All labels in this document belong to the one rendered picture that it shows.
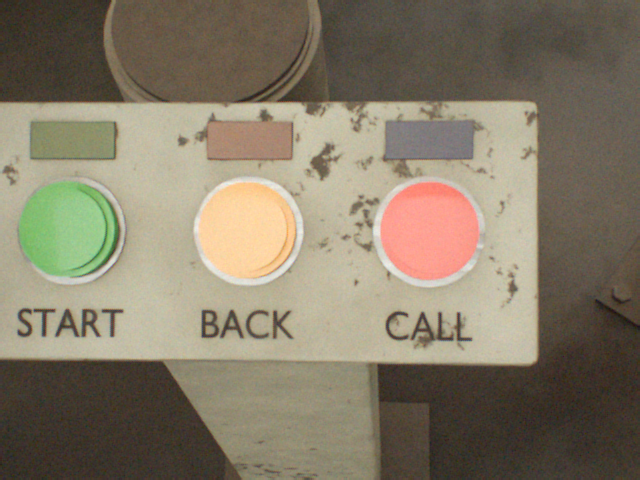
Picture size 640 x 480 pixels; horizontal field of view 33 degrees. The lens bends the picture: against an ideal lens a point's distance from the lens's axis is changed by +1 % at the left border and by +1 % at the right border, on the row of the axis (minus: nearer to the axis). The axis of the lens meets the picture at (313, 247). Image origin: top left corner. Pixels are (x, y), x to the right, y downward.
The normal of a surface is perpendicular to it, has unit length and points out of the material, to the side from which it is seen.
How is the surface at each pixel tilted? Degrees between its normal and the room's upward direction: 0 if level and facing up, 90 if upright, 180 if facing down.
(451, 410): 0
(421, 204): 20
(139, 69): 0
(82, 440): 0
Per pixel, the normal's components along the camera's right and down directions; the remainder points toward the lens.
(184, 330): -0.07, -0.04
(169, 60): -0.07, -0.38
